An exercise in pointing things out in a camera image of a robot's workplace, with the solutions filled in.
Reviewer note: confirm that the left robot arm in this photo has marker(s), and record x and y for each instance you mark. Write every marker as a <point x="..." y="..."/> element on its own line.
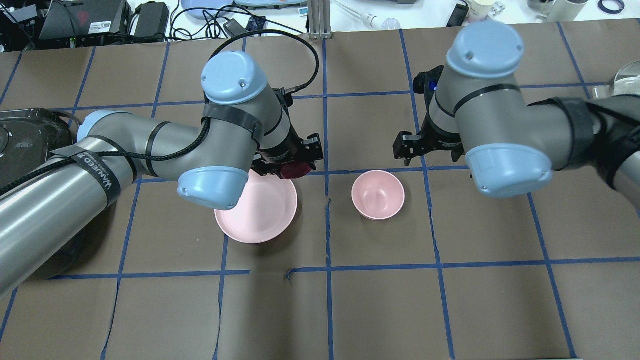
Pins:
<point x="245" y="128"/>

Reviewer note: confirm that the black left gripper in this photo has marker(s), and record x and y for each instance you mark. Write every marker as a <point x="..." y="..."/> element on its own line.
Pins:
<point x="281" y="154"/>

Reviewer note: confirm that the red apple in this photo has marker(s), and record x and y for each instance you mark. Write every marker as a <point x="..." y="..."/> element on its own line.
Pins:
<point x="294" y="170"/>

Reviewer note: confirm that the light bulb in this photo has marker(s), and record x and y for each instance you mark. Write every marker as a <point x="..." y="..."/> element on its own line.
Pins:
<point x="379" y="23"/>

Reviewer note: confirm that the black computer box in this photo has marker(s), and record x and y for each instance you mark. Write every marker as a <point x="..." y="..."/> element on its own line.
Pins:
<point x="85" y="18"/>

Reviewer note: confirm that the white mug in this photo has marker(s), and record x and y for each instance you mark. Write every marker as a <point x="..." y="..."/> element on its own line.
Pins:
<point x="563" y="10"/>

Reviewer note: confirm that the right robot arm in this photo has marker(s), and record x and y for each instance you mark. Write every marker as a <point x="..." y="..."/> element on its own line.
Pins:
<point x="475" y="109"/>

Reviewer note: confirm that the steel pot with bun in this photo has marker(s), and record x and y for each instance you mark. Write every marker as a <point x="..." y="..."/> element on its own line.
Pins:
<point x="625" y="82"/>

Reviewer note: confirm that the pink plate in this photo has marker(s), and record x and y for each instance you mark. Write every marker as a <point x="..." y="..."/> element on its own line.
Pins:
<point x="267" y="207"/>

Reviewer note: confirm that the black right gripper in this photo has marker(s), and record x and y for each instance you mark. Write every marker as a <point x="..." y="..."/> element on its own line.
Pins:
<point x="434" y="142"/>

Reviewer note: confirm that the pink bowl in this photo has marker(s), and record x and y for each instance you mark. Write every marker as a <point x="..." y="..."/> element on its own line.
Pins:
<point x="378" y="195"/>

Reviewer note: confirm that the dark grey rice cooker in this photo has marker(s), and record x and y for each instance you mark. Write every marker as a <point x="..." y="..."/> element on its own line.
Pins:
<point x="28" y="139"/>

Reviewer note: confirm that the aluminium frame post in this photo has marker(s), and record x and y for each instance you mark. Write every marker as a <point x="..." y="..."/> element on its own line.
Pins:
<point x="319" y="21"/>

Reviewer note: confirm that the light blue plate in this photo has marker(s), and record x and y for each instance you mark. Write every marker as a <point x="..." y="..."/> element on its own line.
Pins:
<point x="196" y="9"/>

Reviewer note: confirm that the black power adapter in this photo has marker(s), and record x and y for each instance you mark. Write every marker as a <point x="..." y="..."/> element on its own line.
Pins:
<point x="151" y="22"/>

